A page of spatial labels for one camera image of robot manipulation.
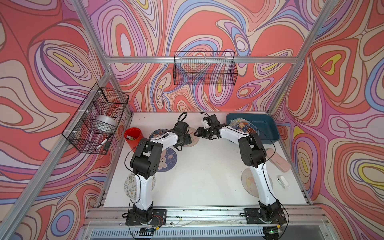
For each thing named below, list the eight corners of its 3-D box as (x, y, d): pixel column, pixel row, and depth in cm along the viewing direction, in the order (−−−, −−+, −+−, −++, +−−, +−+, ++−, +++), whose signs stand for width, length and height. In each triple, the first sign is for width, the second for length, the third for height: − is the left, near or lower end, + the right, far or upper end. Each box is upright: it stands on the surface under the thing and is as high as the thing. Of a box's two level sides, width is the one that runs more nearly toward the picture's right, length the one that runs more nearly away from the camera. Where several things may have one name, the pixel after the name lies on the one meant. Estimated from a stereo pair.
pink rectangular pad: (284, 173, 90) (286, 171, 87) (262, 153, 98) (263, 151, 96) (290, 168, 92) (292, 166, 90) (268, 149, 101) (269, 146, 99)
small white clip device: (283, 189, 84) (287, 186, 81) (276, 179, 87) (279, 177, 84) (287, 187, 85) (290, 184, 82) (279, 177, 88) (282, 175, 85)
